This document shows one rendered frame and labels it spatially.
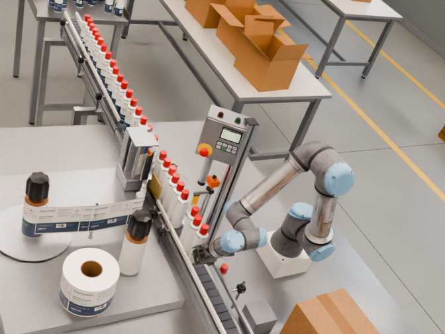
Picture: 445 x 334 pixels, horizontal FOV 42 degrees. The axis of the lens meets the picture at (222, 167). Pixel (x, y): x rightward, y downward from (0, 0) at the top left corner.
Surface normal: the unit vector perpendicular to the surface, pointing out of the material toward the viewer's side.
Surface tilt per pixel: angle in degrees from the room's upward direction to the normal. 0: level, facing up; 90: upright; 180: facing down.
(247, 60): 90
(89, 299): 90
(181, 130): 0
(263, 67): 90
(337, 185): 83
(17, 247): 0
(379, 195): 0
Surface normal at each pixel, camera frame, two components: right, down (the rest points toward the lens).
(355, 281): 0.28, -0.76
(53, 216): 0.32, 0.65
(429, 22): -0.86, 0.08
